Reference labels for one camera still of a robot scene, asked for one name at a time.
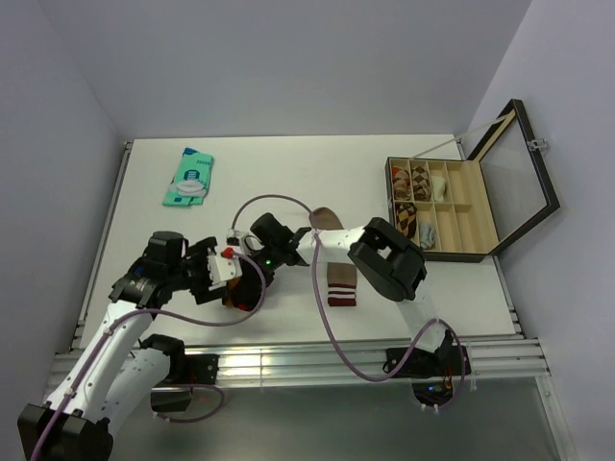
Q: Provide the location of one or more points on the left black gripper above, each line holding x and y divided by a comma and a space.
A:
199, 252

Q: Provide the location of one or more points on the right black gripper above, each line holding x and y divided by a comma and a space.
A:
255, 254

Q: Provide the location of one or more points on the black red yellow argyle sock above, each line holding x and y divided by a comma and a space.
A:
243, 293

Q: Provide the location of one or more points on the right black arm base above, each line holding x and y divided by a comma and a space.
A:
434, 377

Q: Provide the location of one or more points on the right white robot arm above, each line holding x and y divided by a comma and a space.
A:
392, 264

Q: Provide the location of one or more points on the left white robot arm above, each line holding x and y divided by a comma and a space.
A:
120, 367

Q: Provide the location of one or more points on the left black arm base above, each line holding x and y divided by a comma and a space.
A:
192, 369

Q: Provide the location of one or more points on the brown sock with striped cuff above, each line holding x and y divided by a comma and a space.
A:
341, 277

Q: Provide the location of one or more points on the mint green sock pair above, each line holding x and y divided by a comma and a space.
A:
191, 181

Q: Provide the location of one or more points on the rolled dark brown argyle sock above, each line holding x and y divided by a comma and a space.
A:
405, 217

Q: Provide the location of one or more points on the rolled orange beige argyle sock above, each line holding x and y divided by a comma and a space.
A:
401, 183

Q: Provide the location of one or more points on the rolled light blue sock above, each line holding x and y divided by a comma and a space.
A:
427, 235

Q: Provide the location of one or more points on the rolled brown beige argyle sock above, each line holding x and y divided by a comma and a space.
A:
421, 184

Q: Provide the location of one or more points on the rolled white sock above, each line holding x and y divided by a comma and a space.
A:
438, 189

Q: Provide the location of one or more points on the black compartment box with lid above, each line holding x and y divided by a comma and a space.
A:
497, 194

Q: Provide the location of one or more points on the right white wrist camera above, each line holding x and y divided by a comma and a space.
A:
242, 241

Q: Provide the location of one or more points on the aluminium table edge rail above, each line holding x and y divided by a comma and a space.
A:
318, 364

